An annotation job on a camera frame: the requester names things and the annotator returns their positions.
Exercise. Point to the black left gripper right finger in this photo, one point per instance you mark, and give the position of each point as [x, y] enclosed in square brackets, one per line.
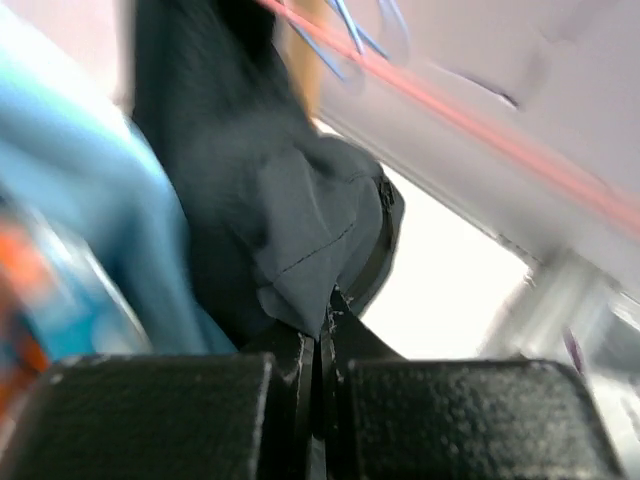
[386, 417]

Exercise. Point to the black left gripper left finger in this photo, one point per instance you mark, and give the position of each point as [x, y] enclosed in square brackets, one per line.
[159, 417]

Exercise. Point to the dark navy shorts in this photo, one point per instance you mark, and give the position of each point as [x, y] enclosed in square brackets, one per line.
[280, 215]

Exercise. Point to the patterned colourful shorts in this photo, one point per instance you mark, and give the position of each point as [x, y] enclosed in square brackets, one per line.
[26, 283]

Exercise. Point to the light blue shorts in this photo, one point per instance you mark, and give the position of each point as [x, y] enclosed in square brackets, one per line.
[69, 152]

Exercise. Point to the pink wire hanger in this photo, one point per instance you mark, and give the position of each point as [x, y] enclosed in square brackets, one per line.
[555, 169]

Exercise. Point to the blue wire hanger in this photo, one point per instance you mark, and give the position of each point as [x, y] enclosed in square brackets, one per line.
[393, 41]
[326, 58]

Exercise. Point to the wooden clothes rack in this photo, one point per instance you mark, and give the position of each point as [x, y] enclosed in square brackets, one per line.
[303, 63]

